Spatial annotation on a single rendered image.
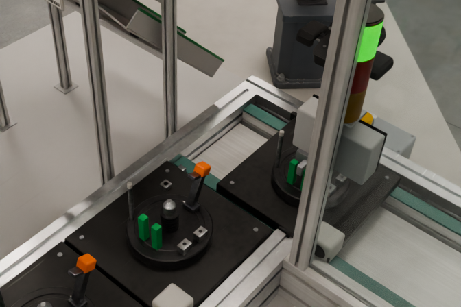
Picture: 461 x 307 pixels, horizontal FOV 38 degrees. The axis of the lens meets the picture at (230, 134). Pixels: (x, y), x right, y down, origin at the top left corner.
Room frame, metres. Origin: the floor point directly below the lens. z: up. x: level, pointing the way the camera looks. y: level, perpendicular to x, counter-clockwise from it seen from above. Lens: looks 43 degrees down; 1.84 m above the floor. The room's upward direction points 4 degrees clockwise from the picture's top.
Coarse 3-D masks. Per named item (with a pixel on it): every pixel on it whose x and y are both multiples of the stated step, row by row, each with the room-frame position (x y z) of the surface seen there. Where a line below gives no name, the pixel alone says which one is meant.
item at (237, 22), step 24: (144, 0) 1.56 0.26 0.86; (192, 0) 1.58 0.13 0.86; (216, 0) 1.58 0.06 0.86; (240, 0) 1.59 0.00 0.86; (264, 0) 1.60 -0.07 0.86; (192, 24) 1.46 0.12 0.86; (216, 24) 1.47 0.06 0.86; (240, 24) 1.47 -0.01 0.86; (264, 24) 1.48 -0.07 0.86; (216, 48) 1.36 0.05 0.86; (240, 48) 1.37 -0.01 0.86; (264, 48) 1.37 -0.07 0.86; (240, 72) 1.27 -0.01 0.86; (264, 72) 1.28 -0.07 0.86; (312, 96) 1.20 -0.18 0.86
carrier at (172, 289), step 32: (128, 192) 0.69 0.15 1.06; (160, 192) 0.77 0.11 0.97; (96, 224) 0.69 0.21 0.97; (128, 224) 0.68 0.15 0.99; (160, 224) 0.69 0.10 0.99; (192, 224) 0.69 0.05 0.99; (224, 224) 0.71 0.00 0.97; (256, 224) 0.72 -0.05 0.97; (96, 256) 0.63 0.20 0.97; (128, 256) 0.63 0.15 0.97; (160, 256) 0.62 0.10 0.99; (192, 256) 0.63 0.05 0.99; (224, 256) 0.65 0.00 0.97; (128, 288) 0.57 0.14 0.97; (160, 288) 0.58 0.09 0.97; (192, 288) 0.58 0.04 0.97
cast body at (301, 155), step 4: (296, 152) 0.81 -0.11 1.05; (300, 152) 0.81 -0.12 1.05; (304, 152) 0.81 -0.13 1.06; (296, 156) 0.81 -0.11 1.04; (300, 156) 0.81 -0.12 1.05; (304, 156) 0.80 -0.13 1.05; (300, 160) 0.81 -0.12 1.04; (304, 160) 0.80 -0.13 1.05; (300, 164) 0.79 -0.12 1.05; (304, 164) 0.79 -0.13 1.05; (300, 168) 0.78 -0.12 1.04; (304, 168) 0.79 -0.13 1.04; (296, 172) 0.79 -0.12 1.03; (300, 172) 0.78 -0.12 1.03
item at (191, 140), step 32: (224, 96) 1.06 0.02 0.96; (256, 96) 1.07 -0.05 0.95; (192, 128) 0.95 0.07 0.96; (224, 128) 0.99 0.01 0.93; (160, 160) 0.86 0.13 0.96; (96, 192) 0.77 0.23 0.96; (64, 224) 0.70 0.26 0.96; (32, 256) 0.63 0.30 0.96; (256, 256) 0.66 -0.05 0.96; (224, 288) 0.59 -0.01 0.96; (256, 288) 0.60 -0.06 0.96
